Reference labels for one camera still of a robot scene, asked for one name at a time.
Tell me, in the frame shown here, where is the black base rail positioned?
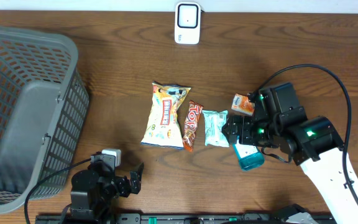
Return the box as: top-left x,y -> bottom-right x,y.
35,203 -> 338,224

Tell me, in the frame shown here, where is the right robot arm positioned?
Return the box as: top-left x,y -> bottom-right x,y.
222,83 -> 358,223

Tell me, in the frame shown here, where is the light blue snack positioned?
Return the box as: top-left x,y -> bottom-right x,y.
202,110 -> 229,147

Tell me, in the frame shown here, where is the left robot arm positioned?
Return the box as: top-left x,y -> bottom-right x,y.
59,160 -> 144,223

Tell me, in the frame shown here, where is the white barcode scanner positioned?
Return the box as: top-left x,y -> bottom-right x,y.
174,2 -> 201,45

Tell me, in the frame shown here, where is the orange small snack packet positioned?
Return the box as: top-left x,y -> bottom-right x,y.
231,93 -> 255,116

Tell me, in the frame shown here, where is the grey plastic basket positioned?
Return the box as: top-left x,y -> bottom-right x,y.
0,26 -> 90,214

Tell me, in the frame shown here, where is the blue mouthwash bottle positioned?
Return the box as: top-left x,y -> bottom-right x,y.
233,144 -> 265,171

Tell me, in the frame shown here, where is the yellow snack bag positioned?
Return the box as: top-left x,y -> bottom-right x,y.
140,82 -> 191,150

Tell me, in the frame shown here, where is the red Top candy bar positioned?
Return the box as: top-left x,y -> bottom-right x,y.
182,100 -> 203,152

